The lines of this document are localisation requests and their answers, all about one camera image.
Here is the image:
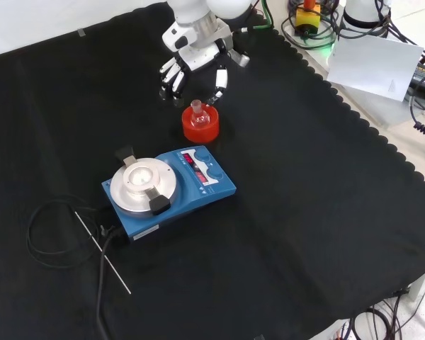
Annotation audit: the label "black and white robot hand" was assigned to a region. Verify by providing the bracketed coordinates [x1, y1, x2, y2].
[158, 37, 251, 108]

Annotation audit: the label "clear round-bottom flask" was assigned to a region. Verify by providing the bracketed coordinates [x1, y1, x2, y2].
[190, 100, 210, 129]

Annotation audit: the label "yellow stop button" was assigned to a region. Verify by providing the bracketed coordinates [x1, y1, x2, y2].
[294, 0, 322, 37]

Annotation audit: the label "blue base heater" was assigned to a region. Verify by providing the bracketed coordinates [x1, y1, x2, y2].
[101, 145, 237, 244]

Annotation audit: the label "pale board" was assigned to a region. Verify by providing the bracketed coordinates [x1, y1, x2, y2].
[327, 35, 425, 103]

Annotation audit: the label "black table cloth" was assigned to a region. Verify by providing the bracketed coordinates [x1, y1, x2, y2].
[0, 1, 425, 340]

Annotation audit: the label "thin metal probe rod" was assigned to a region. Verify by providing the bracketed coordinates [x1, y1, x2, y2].
[74, 211, 132, 295]

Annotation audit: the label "white table leg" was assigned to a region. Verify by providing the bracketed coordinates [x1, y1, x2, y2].
[408, 268, 425, 302]

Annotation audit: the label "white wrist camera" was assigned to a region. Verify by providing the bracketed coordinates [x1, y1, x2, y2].
[162, 22, 191, 51]

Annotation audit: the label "orange flask ring stand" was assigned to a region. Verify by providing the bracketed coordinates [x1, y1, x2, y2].
[181, 104, 220, 144]

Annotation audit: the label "green cable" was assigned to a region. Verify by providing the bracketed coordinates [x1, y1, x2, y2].
[259, 0, 275, 30]

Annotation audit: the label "aluminium heating block black handles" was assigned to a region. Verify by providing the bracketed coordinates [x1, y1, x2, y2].
[114, 144, 171, 216]

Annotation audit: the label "thin black probe cable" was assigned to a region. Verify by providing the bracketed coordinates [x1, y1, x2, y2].
[26, 198, 109, 268]

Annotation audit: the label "thick black power cable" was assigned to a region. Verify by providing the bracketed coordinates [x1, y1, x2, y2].
[95, 228, 125, 340]

